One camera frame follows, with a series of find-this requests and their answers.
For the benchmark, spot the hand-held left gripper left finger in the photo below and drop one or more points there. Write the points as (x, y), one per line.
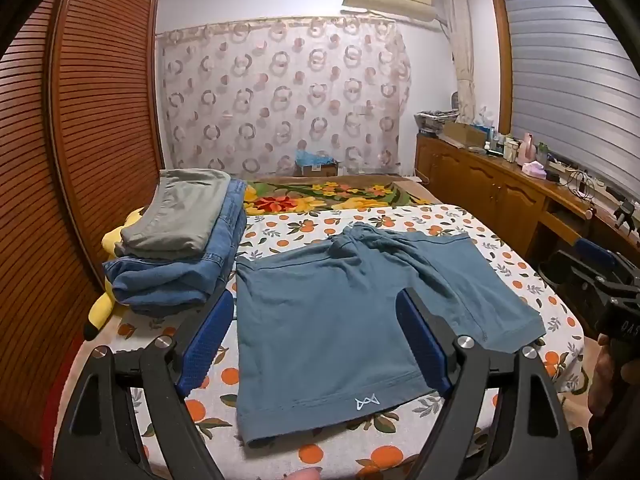
(207, 342)

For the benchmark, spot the folded grey pants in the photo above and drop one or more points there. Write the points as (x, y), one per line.
(175, 210)

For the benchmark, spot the tied beige curtain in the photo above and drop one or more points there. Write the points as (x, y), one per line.
(460, 60)

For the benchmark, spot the stack of newspapers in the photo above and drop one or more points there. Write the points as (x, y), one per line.
(435, 120)

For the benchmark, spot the person's right hand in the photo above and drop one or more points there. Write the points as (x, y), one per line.
(602, 385)

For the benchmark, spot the yellow plush toy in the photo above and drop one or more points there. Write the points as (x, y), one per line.
(100, 310)

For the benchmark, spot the grey window blind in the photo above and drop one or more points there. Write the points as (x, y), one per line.
(560, 70)

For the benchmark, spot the floral blanket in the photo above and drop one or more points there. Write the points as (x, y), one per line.
(300, 200)

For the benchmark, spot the blue-grey short pants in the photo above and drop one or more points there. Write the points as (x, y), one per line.
(325, 320)

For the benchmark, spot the small grey fan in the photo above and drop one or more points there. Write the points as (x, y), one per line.
(455, 101)

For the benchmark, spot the orange-print bed sheet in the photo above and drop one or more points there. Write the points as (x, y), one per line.
(280, 232)

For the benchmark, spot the small black tripod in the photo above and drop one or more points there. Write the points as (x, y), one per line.
(625, 215)

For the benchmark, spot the wooden window frame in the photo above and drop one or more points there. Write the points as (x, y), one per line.
(500, 60)

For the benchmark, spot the pink bottle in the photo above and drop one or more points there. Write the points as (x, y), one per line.
(526, 150)

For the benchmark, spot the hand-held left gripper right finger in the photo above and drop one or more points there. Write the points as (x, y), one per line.
(425, 347)

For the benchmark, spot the wooden side cabinet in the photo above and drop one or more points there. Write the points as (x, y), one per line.
(480, 180)

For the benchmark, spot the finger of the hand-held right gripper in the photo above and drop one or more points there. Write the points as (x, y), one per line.
(595, 255)
(575, 285)

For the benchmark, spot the plain cardboard box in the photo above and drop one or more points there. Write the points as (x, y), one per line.
(462, 134)

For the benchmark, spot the cardboard box with blue bag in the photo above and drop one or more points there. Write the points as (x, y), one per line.
(315, 169)

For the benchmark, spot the wooden louvred wardrobe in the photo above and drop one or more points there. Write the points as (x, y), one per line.
(100, 110)

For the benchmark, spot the circle-print sheer curtain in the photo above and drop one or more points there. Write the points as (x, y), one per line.
(280, 100)

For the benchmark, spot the pink packet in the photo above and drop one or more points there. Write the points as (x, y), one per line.
(534, 170)

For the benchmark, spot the folded blue denim jeans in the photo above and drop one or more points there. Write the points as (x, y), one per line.
(160, 280)

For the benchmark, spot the person's left hand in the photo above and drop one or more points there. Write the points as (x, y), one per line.
(305, 475)

